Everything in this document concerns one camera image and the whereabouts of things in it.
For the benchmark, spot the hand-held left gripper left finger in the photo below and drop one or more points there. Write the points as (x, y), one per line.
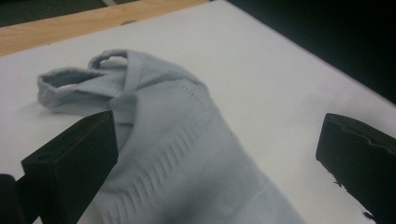
(71, 168)

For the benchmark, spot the white board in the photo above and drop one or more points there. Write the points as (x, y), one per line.
(264, 77)

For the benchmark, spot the light blue tank top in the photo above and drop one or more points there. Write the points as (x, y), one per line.
(186, 149)

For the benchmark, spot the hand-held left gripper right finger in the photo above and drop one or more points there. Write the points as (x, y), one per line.
(361, 155)

